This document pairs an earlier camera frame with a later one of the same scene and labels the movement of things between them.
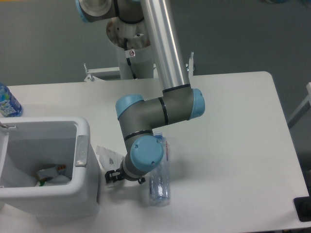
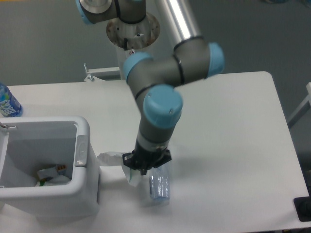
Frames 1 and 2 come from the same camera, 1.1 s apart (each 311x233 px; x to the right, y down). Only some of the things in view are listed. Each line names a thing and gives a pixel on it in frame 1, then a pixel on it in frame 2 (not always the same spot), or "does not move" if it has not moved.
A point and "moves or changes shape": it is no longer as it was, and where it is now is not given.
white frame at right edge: [308, 99] does not move
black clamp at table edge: [302, 205] does not move
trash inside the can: [53, 176] does not move
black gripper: [122, 175] to [142, 160]
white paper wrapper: [110, 160] moves or changes shape
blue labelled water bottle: [9, 106] does not move
